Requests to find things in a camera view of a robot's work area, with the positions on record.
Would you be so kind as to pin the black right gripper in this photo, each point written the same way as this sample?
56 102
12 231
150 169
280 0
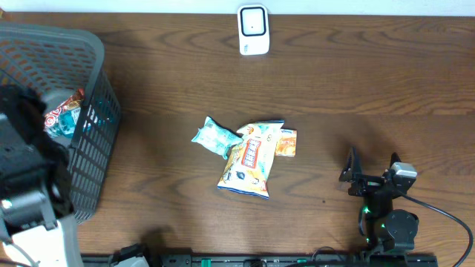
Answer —
367 183

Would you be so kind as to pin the orange tissue pack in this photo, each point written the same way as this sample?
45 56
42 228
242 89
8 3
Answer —
286 144

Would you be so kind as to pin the teal snack packet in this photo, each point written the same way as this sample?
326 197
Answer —
216 139

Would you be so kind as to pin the teal mouthwash bottle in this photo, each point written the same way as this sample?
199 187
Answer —
66 125

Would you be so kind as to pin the red Top chocolate bar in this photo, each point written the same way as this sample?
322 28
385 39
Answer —
72 103

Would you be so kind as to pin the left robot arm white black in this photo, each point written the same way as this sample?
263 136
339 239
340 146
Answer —
38 227

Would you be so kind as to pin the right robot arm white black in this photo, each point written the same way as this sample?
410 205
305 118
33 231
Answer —
388 230

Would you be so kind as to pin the white barcode scanner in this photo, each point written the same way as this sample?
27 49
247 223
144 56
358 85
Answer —
253 30

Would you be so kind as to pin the yellow chips bag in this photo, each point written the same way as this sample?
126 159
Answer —
250 161

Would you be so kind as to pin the grey plastic shopping basket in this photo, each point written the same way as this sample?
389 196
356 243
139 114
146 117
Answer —
56 62

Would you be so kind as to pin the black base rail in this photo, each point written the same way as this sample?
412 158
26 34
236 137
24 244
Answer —
188 260

